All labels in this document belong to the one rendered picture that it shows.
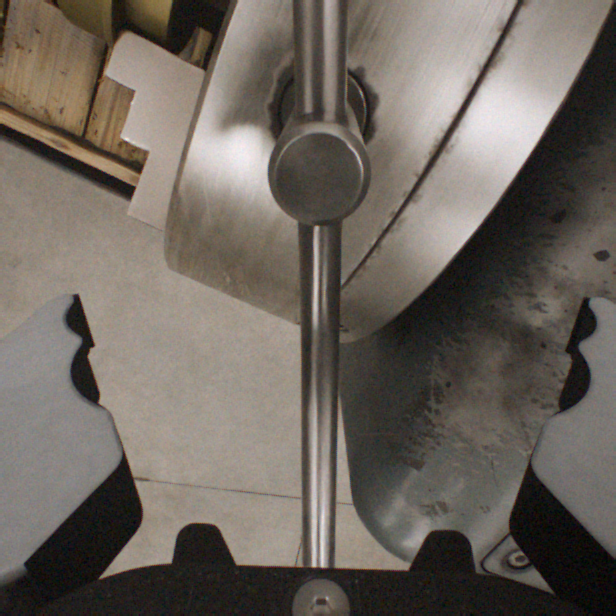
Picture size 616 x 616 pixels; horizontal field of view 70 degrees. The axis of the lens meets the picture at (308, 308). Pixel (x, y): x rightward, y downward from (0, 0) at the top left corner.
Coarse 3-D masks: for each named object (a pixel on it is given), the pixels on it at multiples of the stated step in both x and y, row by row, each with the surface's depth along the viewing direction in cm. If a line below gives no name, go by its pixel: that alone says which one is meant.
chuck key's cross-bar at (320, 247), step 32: (320, 0) 9; (320, 32) 9; (320, 64) 9; (320, 96) 10; (320, 256) 12; (320, 288) 12; (320, 320) 13; (320, 352) 13; (320, 384) 13; (320, 416) 14; (320, 448) 14; (320, 480) 14; (320, 512) 15; (320, 544) 15
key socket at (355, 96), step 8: (352, 80) 16; (288, 88) 16; (352, 88) 16; (360, 88) 16; (288, 96) 16; (352, 96) 16; (360, 96) 16; (288, 104) 16; (352, 104) 16; (360, 104) 16; (280, 112) 17; (288, 112) 17; (360, 112) 16; (280, 120) 17; (360, 120) 17; (360, 128) 17
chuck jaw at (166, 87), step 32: (128, 32) 27; (128, 64) 27; (160, 64) 27; (192, 64) 27; (160, 96) 28; (192, 96) 28; (128, 128) 28; (160, 128) 28; (160, 160) 29; (160, 192) 29; (160, 224) 30
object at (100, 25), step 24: (48, 0) 27; (72, 0) 25; (96, 0) 25; (120, 0) 25; (144, 0) 25; (168, 0) 25; (192, 0) 30; (96, 24) 26; (120, 24) 26; (144, 24) 27; (168, 24) 26; (192, 24) 31; (168, 48) 28
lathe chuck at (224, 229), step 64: (256, 0) 15; (384, 0) 15; (448, 0) 15; (512, 0) 16; (256, 64) 16; (384, 64) 16; (448, 64) 16; (192, 128) 17; (256, 128) 17; (384, 128) 17; (448, 128) 17; (192, 192) 19; (256, 192) 19; (384, 192) 18; (192, 256) 23; (256, 256) 21
